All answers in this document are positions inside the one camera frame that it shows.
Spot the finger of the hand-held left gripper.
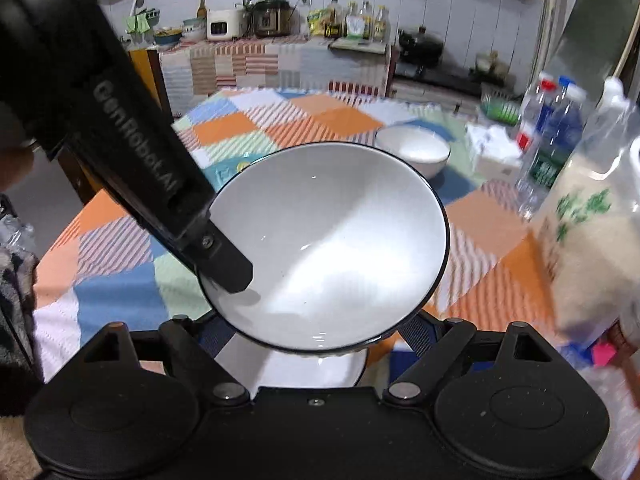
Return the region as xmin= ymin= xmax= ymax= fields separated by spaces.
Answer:
xmin=172 ymin=215 xmax=253 ymax=295

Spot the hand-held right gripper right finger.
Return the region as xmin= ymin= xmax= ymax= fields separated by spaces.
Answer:
xmin=382 ymin=310 xmax=558 ymax=407

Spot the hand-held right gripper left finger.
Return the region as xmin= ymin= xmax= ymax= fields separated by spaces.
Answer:
xmin=75 ymin=312 xmax=251 ymax=407

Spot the white bowl with dark rim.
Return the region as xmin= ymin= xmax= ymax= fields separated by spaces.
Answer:
xmin=218 ymin=332 xmax=369 ymax=388
xmin=374 ymin=125 xmax=452 ymax=181
xmin=197 ymin=142 xmax=449 ymax=352

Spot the stack of small bowls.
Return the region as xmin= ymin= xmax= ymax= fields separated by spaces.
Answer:
xmin=181 ymin=17 xmax=207 ymax=41

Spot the person's left hand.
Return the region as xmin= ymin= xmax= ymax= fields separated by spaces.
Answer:
xmin=0 ymin=147 xmax=35 ymax=192

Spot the wooden chair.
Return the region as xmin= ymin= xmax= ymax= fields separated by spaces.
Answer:
xmin=127 ymin=49 xmax=173 ymax=116

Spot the green cloth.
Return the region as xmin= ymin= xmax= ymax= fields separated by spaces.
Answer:
xmin=125 ymin=12 xmax=156 ymax=36

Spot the blue plate with egg print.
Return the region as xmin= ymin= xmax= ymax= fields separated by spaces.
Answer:
xmin=212 ymin=157 xmax=261 ymax=186

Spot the checkered tablecloth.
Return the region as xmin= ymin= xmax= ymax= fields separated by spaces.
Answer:
xmin=32 ymin=87 xmax=566 ymax=386

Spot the striped counter cloth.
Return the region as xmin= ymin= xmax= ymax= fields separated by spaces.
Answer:
xmin=159 ymin=37 xmax=393 ymax=111

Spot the pink plastic piece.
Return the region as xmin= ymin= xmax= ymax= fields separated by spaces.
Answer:
xmin=590 ymin=342 xmax=618 ymax=366

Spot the dark pressure cooker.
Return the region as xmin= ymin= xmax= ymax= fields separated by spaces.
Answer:
xmin=252 ymin=0 xmax=292 ymax=37

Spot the clear bag of rice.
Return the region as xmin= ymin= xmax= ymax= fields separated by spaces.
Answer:
xmin=530 ymin=76 xmax=640 ymax=351

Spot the white tissue pack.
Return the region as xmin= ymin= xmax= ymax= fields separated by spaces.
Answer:
xmin=465 ymin=122 xmax=523 ymax=181

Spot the grey fuzzy clothing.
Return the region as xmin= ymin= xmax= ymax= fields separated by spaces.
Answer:
xmin=0 ymin=247 xmax=46 ymax=416

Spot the green label water bottle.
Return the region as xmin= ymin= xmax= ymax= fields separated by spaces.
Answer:
xmin=515 ymin=85 xmax=586 ymax=221

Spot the green plastic basket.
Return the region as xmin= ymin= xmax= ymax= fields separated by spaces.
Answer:
xmin=480 ymin=87 xmax=521 ymax=126

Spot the red cap water bottle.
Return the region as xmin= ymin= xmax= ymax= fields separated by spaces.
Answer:
xmin=517 ymin=76 xmax=557 ymax=156

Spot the cutting board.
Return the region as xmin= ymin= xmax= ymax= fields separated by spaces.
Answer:
xmin=330 ymin=39 xmax=388 ymax=53

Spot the black gas stove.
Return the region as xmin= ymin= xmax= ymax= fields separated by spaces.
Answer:
xmin=395 ymin=57 xmax=511 ymax=96

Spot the small white pot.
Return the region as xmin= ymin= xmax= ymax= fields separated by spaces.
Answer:
xmin=475 ymin=52 xmax=506 ymax=73

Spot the black wok with lid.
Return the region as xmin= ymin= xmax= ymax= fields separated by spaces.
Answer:
xmin=398 ymin=26 xmax=445 ymax=63

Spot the blue cap water bottle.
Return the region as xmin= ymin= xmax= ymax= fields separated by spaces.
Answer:
xmin=550 ymin=75 xmax=573 ymax=111

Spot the grey metal panel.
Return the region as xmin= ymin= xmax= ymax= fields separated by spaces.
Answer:
xmin=542 ymin=0 xmax=640 ymax=106

